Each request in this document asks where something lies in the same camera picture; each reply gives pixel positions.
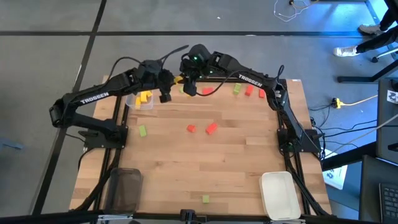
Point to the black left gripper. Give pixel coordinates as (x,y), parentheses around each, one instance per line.
(152,74)

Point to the office chair base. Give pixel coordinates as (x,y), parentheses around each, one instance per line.
(385,53)

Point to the person's leg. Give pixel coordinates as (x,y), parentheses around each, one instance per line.
(376,43)
(390,15)

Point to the black table frame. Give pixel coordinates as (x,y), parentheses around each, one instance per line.
(224,79)

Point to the long yellow block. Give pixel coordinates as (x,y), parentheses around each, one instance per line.
(144,97)

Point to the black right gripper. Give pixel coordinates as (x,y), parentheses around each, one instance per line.
(197,59)

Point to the black crossbar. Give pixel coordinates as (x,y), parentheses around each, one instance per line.
(46,218)

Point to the yellow cylinder block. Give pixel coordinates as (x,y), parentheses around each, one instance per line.
(178,79)

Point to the clear plastic bin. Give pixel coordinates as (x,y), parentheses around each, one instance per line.
(147,105)

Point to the green rectangular block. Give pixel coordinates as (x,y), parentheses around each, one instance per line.
(142,131)

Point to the small red block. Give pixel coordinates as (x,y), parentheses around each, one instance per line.
(191,128)

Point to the black keyboard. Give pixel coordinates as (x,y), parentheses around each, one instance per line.
(390,202)

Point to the dark low desk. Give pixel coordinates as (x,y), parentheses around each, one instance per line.
(370,186)

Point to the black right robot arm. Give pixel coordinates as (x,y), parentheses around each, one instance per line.
(250,80)

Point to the white printed tag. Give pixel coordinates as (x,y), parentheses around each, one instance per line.
(392,96)

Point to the dark smoky plastic bin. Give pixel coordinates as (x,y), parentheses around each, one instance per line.
(122,191)

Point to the person's shoe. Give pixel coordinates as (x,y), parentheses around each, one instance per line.
(370,29)
(345,51)

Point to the yellow arch block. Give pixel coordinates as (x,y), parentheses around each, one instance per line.
(149,93)

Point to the red rectangular block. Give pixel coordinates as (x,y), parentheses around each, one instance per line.
(211,128)
(207,91)
(262,92)
(249,90)

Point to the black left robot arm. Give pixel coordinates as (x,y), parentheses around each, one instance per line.
(93,98)

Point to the white printed paper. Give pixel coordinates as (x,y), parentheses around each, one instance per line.
(335,177)

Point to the yellow rectangular block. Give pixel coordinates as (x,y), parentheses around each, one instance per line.
(138,103)

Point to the green arch block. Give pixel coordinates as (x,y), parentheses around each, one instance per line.
(237,88)

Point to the black desk foot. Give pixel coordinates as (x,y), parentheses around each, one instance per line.
(357,79)

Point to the white plastic bin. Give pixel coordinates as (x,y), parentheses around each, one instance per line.
(278,196)

